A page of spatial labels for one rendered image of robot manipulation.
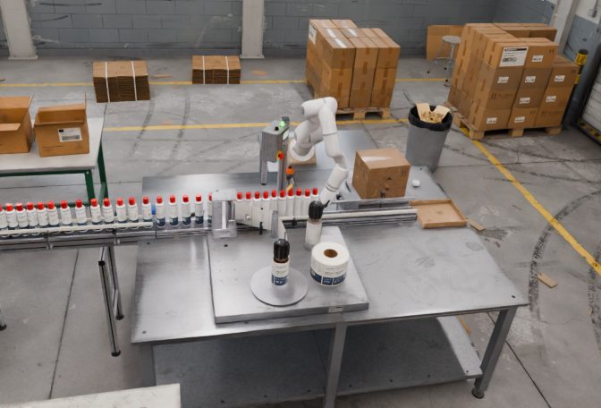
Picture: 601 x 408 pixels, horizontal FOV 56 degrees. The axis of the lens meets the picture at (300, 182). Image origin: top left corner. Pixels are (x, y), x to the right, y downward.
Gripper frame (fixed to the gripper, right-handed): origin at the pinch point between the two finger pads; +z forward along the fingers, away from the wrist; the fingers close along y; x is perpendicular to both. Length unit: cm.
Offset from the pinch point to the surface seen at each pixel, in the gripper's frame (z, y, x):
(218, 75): 88, -430, -3
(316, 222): -7.8, 30.9, -14.6
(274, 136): -38, 0, -48
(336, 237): 4.2, 22.5, 7.0
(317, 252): -2, 52, -17
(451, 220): -20, 7, 86
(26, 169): 82, -91, -175
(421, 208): -15, -8, 72
